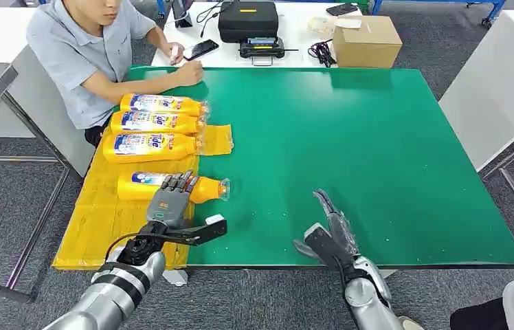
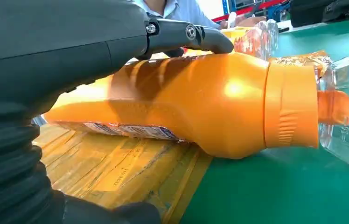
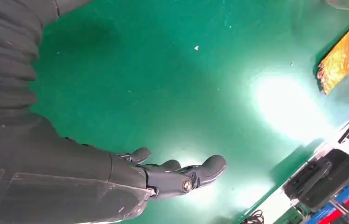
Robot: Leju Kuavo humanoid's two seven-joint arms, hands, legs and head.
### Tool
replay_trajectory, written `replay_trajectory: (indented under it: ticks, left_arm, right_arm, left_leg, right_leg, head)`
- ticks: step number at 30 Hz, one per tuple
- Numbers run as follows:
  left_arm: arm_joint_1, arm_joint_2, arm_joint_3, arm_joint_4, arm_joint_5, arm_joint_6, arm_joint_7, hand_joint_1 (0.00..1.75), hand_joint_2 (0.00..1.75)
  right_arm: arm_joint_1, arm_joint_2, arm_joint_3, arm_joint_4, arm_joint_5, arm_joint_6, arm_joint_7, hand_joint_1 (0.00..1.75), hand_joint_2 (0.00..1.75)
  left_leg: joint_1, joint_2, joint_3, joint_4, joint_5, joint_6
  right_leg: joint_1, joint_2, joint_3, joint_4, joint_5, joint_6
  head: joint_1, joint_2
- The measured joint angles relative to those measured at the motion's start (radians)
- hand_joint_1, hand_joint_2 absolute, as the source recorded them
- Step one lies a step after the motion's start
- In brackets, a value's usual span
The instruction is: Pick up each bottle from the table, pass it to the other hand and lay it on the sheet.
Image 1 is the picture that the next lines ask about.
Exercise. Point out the orange drink bottle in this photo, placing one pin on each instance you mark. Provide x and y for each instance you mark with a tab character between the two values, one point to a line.
138	186
147	123
147	104
147	148

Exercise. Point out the white paper slip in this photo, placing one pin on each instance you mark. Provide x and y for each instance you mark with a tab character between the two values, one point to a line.
349	23

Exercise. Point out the black carrying case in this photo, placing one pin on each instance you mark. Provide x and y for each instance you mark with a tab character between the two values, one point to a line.
248	23

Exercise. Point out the person's right hand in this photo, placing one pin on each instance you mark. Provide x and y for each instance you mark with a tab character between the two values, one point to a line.
191	73

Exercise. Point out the white paper scrap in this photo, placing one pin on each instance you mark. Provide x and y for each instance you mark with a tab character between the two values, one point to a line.
176	277

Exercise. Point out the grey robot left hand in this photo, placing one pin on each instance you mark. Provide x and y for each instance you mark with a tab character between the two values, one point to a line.
170	207

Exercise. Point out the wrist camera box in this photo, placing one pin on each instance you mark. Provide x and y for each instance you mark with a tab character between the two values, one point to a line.
202	233
325	246

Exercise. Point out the dark flat phone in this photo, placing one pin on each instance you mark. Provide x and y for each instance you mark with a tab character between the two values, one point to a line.
341	9

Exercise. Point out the person's left hand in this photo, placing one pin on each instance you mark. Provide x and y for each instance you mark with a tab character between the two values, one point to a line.
176	51

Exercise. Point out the black smartphone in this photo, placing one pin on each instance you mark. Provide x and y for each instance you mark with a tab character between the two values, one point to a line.
200	49

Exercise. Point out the white side table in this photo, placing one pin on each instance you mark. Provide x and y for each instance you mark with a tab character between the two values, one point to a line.
34	100

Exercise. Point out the black handheld controller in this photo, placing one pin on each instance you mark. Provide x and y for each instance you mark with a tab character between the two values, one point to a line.
262	48

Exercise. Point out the blue metal rack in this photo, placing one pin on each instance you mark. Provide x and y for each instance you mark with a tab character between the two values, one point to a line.
493	9

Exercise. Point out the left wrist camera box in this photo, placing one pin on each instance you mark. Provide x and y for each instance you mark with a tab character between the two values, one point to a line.
202	233

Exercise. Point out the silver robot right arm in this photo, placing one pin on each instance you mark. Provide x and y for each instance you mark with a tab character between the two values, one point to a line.
366	296

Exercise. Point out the person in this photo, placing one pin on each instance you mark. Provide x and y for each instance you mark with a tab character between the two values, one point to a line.
75	54

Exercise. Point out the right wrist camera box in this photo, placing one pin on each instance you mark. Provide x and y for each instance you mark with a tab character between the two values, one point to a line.
325	246

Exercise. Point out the dark tablet on stand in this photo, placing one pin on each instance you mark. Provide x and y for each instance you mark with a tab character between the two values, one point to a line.
182	13

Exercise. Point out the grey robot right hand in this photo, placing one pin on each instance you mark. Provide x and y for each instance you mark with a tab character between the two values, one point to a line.
341	227

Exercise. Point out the yellow plastic sheet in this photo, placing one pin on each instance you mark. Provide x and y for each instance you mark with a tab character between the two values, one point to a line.
97	227

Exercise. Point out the green table mat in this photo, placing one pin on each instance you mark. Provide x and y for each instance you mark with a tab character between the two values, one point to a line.
352	150

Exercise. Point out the white work table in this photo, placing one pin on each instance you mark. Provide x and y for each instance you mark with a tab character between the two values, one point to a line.
298	25

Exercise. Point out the white panel table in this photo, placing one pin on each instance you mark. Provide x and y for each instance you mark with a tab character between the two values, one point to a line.
498	82

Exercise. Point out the person's hand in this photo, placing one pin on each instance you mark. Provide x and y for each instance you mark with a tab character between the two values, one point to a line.
191	73
176	51

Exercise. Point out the clear plastic bag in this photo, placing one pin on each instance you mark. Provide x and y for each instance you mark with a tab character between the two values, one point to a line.
320	25

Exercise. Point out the brown cardboard box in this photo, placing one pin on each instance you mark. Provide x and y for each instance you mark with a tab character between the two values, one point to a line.
367	45

